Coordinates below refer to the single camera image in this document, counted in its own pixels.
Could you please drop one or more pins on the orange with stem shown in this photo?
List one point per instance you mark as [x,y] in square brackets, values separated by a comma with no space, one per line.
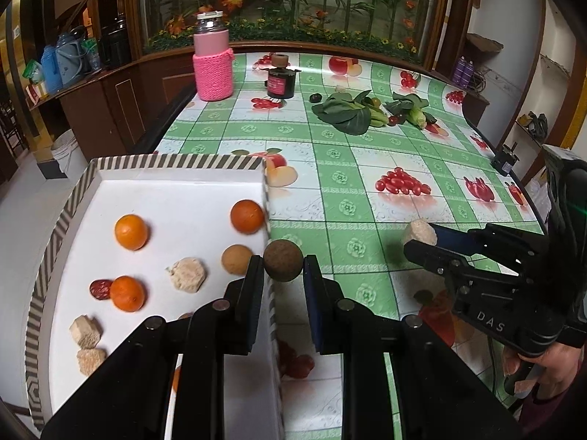
[247,217]

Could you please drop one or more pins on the bok choy left bunch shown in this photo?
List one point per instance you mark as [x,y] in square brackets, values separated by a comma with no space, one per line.
[352,115]

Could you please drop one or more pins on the brown kiwi back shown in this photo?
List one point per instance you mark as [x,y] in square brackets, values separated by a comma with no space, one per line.
[283,260]

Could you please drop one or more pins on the white striped-edge tray box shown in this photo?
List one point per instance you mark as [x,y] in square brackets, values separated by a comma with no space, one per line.
[186,200]

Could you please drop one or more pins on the black jar with cork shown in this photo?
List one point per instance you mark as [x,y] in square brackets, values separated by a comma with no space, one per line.
[281,78]

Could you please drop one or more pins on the beige round cake piece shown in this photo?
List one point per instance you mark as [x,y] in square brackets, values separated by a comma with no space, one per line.
[420,230]

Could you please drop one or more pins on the wooden side cabinet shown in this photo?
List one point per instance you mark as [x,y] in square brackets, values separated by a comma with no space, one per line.
[111,111]

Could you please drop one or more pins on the red jujube date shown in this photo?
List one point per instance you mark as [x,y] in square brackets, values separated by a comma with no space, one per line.
[100,289]

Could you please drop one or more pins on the beige cake cube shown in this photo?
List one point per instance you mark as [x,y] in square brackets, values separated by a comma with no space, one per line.
[85,333]
[89,360]
[187,274]

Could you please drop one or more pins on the brown kiwi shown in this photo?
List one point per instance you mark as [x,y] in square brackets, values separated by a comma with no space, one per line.
[283,260]
[235,259]

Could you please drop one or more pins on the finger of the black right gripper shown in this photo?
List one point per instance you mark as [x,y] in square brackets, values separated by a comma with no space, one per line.
[468,238]
[440,258]

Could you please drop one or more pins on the pink knitted-sleeve thermos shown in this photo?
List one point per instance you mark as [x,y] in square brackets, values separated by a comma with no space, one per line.
[213,57]

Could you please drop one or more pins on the purple bottles on shelf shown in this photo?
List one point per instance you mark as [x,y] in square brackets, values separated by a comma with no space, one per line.
[463,73]

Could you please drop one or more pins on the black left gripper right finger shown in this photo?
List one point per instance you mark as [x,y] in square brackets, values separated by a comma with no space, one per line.
[342,326]

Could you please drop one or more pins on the small orange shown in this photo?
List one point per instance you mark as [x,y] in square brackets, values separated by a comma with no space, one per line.
[131,232]

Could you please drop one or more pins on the beige cake cube front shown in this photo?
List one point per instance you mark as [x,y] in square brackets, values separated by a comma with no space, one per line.
[85,333]

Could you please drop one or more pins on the brown kiwi front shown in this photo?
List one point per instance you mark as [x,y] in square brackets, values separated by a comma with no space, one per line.
[235,259]

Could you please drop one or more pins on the bok choy right bunch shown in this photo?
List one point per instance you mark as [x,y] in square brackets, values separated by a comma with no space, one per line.
[410,108]

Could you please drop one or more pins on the flower landscape painting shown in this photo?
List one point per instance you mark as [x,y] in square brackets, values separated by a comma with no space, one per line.
[393,28]

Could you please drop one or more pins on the bok choy bunch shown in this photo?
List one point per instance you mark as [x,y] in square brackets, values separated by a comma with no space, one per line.
[352,115]
[410,108]

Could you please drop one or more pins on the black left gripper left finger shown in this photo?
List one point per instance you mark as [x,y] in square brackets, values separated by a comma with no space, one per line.
[225,326]

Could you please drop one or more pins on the person's right hand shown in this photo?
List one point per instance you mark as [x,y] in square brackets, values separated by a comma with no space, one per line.
[554,370]

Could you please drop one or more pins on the white plastic bucket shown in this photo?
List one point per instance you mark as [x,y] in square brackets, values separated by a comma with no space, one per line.
[67,152]

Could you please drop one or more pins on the dark passion fruit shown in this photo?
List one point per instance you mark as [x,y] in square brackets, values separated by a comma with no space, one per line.
[315,98]

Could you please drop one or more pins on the blue plastic jug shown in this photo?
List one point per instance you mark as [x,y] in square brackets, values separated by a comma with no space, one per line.
[51,70]

